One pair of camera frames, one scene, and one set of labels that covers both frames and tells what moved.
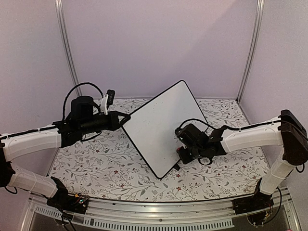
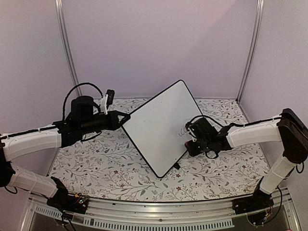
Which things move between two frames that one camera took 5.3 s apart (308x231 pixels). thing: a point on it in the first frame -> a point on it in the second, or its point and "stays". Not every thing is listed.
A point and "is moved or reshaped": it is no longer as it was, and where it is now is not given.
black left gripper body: x=112 y=125 stays
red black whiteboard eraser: x=179 y=150 is moved or reshaped
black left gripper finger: x=127 y=119 stays
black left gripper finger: x=127 y=117 stays
